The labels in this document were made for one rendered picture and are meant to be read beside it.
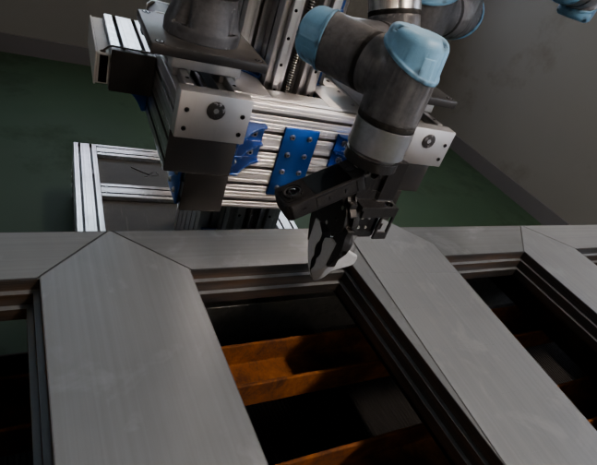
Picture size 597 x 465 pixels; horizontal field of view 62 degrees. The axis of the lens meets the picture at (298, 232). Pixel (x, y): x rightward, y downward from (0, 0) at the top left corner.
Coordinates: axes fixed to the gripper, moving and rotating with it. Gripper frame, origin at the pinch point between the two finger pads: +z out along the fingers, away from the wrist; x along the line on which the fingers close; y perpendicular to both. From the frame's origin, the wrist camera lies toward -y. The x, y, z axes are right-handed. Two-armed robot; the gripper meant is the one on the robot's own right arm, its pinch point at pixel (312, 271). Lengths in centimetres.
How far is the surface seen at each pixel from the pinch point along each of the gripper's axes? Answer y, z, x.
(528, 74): 297, 6, 209
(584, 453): 21.9, 0.9, -34.7
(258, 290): -6.8, 4.4, 1.6
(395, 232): 23.7, 0.8, 10.1
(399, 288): 14.4, 0.9, -4.1
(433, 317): 16.2, 0.9, -10.8
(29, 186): -31, 87, 161
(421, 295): 17.5, 0.9, -6.1
